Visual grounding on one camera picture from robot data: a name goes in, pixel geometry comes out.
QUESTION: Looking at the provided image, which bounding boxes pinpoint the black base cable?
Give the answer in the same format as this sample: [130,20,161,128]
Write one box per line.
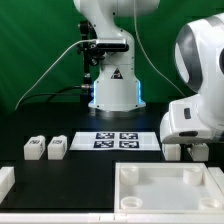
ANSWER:
[19,84,94,107]

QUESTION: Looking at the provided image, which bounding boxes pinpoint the silver camera on stand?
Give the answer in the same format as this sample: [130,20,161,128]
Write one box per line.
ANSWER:
[96,38,129,52]

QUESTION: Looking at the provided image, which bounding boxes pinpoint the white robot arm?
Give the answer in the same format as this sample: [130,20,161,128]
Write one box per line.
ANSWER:
[73,0,224,144]

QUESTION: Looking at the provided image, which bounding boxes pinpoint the white sheet with tags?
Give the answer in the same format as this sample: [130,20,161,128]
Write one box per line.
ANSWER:
[70,132,160,151]

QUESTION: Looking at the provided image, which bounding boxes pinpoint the white square tabletop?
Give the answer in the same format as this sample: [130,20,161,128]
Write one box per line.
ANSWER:
[114,162,224,214]

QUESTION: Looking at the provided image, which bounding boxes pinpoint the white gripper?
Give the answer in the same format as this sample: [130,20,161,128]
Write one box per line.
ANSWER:
[160,96,224,144]

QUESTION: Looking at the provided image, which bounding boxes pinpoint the thin white hanging cable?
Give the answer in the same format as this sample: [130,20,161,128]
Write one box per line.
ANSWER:
[132,0,187,98]

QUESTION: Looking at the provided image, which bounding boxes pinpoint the white obstacle fence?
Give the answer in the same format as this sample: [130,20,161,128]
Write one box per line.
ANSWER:
[0,166,224,224]

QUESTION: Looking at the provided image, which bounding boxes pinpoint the white camera cable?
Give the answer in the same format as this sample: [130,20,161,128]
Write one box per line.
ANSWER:
[14,39,98,111]

